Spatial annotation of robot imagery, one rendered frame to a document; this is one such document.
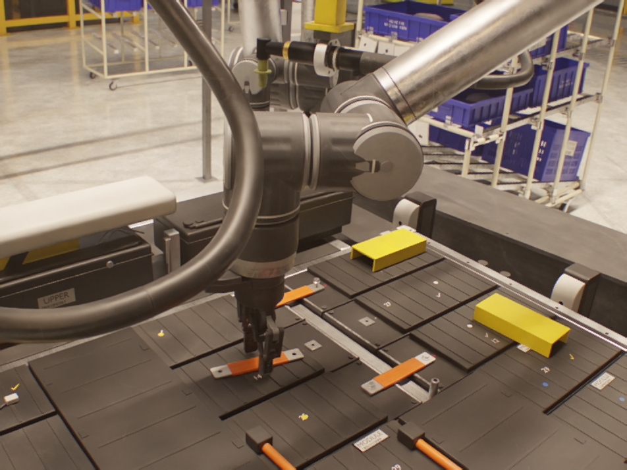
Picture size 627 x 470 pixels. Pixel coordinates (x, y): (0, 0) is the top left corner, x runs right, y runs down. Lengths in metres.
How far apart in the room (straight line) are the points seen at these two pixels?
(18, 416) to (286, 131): 0.55
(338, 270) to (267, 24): 1.04
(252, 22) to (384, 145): 1.35
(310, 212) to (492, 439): 0.67
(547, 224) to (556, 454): 1.10
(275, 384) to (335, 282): 0.34
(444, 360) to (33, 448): 0.66
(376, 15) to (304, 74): 2.00
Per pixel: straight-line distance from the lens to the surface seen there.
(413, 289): 1.32
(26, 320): 0.59
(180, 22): 0.74
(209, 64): 0.72
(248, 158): 0.67
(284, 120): 0.87
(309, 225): 1.44
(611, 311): 1.84
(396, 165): 0.88
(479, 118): 3.56
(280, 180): 0.87
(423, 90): 1.03
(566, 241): 1.91
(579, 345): 1.26
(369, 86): 1.04
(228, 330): 1.15
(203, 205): 1.38
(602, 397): 1.15
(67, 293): 1.20
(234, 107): 0.70
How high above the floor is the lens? 1.66
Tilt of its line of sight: 26 degrees down
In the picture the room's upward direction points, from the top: 4 degrees clockwise
